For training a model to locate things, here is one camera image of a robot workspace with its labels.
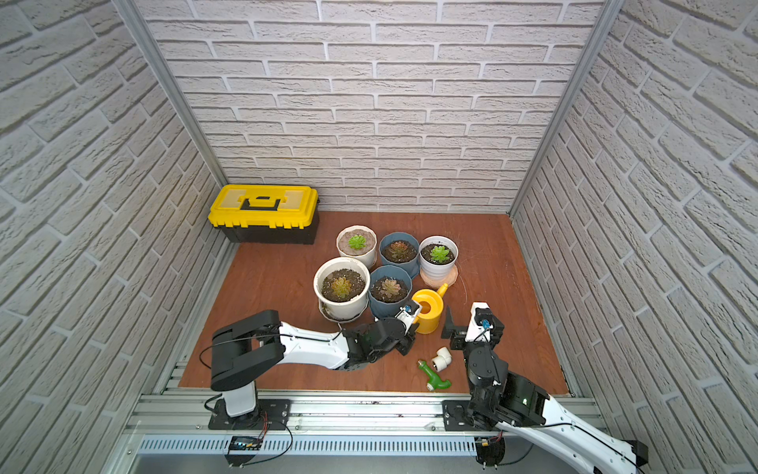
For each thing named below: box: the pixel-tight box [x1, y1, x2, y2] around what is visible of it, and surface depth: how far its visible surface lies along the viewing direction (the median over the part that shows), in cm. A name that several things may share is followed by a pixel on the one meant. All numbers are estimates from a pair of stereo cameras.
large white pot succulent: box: [312, 256, 372, 323], surface depth 89 cm
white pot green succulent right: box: [418, 235, 459, 281], surface depth 97 cm
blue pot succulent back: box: [379, 232, 420, 279], surface depth 99 cm
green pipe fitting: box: [417, 359, 453, 392], surface depth 81 cm
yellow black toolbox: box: [207, 184, 321, 245], surface depth 100 cm
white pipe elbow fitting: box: [431, 346, 453, 373], surface depth 83 cm
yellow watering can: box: [412, 282, 450, 335], surface depth 83 cm
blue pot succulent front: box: [368, 264, 413, 318], surface depth 90 cm
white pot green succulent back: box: [335, 225, 379, 270], surface depth 98 cm
